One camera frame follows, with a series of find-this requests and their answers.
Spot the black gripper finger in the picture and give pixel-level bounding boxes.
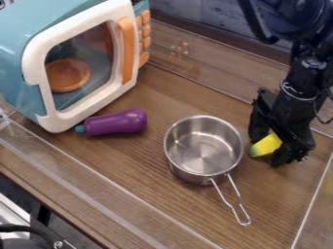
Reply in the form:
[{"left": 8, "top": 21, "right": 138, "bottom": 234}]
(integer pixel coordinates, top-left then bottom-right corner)
[
  {"left": 270, "top": 142, "right": 311, "bottom": 167},
  {"left": 249, "top": 106, "right": 270, "bottom": 143}
]

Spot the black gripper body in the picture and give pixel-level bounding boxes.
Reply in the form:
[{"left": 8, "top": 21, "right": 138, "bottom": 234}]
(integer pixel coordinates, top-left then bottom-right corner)
[{"left": 252, "top": 87, "right": 317, "bottom": 160}]

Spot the yellow toy banana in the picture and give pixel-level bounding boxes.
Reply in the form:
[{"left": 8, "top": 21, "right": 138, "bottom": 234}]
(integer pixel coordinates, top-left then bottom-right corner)
[{"left": 249, "top": 132, "right": 282, "bottom": 158}]

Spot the silver pot with wire handle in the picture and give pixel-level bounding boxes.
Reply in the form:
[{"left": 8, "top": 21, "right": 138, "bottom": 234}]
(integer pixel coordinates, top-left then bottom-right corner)
[{"left": 163, "top": 115, "right": 252, "bottom": 227}]

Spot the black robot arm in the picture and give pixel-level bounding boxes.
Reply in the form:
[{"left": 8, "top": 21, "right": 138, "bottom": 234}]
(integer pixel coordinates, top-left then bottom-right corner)
[{"left": 237, "top": 0, "right": 333, "bottom": 167}]

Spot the purple toy eggplant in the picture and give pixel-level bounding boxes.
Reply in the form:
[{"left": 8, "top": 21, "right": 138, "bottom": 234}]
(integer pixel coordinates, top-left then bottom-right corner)
[{"left": 74, "top": 109, "right": 147, "bottom": 136}]

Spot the blue toy microwave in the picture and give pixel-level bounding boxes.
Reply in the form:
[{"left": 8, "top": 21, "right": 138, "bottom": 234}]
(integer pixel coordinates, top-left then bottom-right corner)
[{"left": 0, "top": 0, "right": 151, "bottom": 133}]

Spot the clear acrylic barrier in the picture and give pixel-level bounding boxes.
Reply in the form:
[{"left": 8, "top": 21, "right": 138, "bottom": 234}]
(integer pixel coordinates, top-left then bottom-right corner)
[{"left": 0, "top": 109, "right": 221, "bottom": 249}]

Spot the black cable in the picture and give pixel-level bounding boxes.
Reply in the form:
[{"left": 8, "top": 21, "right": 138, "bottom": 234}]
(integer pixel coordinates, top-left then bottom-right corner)
[{"left": 0, "top": 223, "right": 58, "bottom": 249}]

